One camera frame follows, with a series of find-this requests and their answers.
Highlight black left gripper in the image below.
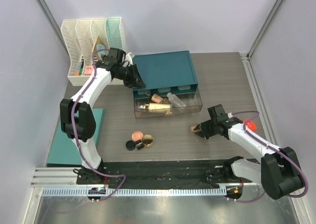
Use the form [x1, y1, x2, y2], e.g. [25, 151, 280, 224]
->
[115, 64, 146, 90]

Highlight beige foundation tube black cap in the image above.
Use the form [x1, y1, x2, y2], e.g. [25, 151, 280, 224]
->
[190, 125, 200, 134]

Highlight BB cream pump bottle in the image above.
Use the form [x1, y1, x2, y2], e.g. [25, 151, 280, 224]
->
[145, 91, 167, 104]

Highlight clear acrylic drawer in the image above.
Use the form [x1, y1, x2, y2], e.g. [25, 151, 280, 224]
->
[133, 88, 203, 118]

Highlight cream foundation bottle gold pump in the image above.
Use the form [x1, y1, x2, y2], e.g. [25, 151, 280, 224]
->
[137, 103, 172, 113]

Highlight clear plastic bottle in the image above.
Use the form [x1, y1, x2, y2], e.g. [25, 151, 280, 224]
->
[166, 92, 186, 109]

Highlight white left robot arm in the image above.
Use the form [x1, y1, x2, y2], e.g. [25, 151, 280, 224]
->
[60, 47, 146, 184]

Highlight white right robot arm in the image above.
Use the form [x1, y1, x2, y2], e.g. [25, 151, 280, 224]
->
[190, 104, 309, 200]

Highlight teal drawer cabinet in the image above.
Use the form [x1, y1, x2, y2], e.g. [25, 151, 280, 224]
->
[133, 50, 198, 96]

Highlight orange cube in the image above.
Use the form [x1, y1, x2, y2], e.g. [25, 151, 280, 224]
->
[243, 119, 257, 131]

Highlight pink eraser block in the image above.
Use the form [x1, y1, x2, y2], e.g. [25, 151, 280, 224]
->
[83, 65, 94, 76]

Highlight gold round compact jar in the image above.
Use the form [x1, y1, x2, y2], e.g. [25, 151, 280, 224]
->
[142, 134, 154, 148]

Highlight triangular gold teal card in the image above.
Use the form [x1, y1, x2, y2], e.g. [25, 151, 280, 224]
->
[92, 36, 109, 60]

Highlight orange green markers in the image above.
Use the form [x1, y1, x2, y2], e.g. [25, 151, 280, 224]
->
[75, 58, 84, 76]

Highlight small black jar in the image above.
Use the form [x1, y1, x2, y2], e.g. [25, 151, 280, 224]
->
[135, 139, 144, 150]

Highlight black round lid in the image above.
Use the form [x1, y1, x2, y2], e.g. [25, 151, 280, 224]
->
[125, 140, 136, 151]

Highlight white perforated file organizer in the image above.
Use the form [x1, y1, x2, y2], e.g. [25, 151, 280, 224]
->
[60, 17, 130, 86]

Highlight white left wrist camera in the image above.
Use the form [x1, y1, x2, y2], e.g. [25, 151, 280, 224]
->
[123, 52, 135, 67]

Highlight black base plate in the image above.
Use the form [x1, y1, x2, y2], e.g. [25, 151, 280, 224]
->
[76, 161, 253, 185]

